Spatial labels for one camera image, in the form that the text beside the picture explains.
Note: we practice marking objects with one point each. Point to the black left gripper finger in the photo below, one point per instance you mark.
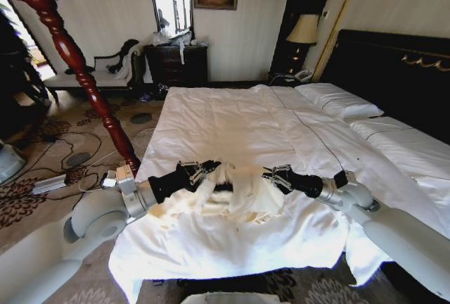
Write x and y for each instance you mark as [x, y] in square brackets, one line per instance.
[201, 179]
[205, 165]

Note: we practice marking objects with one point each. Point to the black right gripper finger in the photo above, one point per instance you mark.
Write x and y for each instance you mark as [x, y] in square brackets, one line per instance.
[277, 182]
[279, 170]

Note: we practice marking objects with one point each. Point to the cream garment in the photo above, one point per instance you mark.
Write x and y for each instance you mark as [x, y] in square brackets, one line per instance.
[246, 195]

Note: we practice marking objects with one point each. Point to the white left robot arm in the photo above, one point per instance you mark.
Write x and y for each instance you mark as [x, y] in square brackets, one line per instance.
[52, 247]

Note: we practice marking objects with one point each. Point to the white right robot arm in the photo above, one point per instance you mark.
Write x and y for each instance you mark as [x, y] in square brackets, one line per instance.
[404, 240]

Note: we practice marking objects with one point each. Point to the white bed duvet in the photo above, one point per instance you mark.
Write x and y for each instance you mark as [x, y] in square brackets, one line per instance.
[228, 131]

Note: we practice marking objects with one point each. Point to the white striped bed cover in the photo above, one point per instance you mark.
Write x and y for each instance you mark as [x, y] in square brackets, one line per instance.
[415, 149]

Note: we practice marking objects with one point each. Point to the black and white draped clothes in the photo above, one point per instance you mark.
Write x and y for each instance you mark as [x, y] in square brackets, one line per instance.
[124, 61]

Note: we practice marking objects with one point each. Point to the dark shoes pile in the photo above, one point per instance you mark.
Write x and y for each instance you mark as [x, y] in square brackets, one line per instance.
[154, 93]

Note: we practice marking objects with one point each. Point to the white pillow with dark stripe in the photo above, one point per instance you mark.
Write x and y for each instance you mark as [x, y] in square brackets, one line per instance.
[337, 101]

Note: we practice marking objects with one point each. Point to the dark wooden nightstand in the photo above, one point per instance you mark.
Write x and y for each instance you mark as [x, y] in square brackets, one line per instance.
[281, 78]

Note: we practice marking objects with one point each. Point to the white desk telephone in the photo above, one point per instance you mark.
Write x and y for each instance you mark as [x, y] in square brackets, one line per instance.
[303, 74]

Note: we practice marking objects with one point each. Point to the dark wooden dresser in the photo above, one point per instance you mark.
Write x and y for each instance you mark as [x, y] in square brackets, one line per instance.
[175, 66]

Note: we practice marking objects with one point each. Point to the white hanging cloth strip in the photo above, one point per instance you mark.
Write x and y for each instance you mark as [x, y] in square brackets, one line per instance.
[181, 50]

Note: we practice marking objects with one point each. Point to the silver power box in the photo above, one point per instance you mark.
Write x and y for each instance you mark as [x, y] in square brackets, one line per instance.
[49, 184]

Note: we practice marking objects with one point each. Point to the white robot front shell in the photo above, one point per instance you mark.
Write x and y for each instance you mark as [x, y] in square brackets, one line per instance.
[226, 299]

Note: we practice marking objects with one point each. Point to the white upholstered chaise bench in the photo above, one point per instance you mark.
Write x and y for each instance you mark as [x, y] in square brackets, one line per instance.
[88, 79]

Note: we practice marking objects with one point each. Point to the clear plastic bags pile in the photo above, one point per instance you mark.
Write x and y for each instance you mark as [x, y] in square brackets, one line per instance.
[161, 38]

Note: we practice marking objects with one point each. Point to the table lamp with cream shade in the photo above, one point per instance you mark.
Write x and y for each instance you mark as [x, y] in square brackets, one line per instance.
[302, 31]

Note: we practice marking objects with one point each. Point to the black headboard with gold ornament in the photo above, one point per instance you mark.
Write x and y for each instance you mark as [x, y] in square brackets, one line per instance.
[390, 71]

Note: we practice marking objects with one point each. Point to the white round appliance base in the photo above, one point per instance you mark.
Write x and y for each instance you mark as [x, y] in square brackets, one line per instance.
[10, 163]

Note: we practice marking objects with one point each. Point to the red wooden coat stand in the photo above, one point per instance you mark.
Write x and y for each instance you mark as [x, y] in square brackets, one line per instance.
[70, 47]

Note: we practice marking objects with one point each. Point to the dark wooden cabinet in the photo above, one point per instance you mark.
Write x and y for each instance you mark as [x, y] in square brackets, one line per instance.
[17, 82]

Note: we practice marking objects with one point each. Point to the dark framed wall mirror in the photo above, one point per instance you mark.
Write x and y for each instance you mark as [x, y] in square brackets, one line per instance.
[172, 5]

